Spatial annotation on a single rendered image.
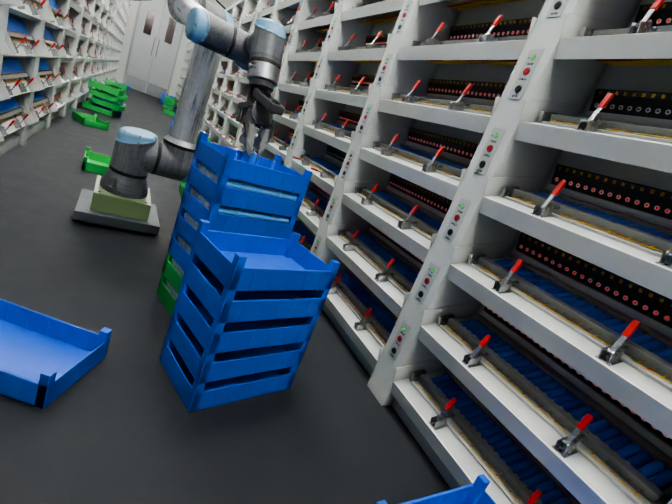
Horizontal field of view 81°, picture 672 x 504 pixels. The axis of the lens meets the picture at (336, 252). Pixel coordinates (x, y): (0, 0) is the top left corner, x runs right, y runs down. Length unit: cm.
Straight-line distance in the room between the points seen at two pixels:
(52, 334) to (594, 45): 141
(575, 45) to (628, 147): 30
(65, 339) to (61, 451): 33
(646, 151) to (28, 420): 126
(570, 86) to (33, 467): 139
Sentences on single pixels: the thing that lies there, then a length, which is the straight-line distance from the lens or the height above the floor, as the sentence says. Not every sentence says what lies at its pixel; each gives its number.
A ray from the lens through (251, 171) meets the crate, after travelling 116.
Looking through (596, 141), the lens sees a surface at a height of 87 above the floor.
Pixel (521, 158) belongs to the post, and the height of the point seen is 81.
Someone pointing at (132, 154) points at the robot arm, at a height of 32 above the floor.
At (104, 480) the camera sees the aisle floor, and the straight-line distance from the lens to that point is 90.
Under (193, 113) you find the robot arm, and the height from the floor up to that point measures 56.
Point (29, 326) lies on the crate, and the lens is 122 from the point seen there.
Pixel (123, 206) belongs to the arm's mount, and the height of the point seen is 10.
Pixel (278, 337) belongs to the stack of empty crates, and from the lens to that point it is 102.
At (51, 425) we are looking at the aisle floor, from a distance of 98.
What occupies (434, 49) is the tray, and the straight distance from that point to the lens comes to 151.
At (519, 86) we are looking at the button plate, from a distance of 116.
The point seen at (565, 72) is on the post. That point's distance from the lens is 120.
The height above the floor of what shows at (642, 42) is 106.
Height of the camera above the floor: 69
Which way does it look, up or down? 15 degrees down
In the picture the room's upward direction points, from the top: 22 degrees clockwise
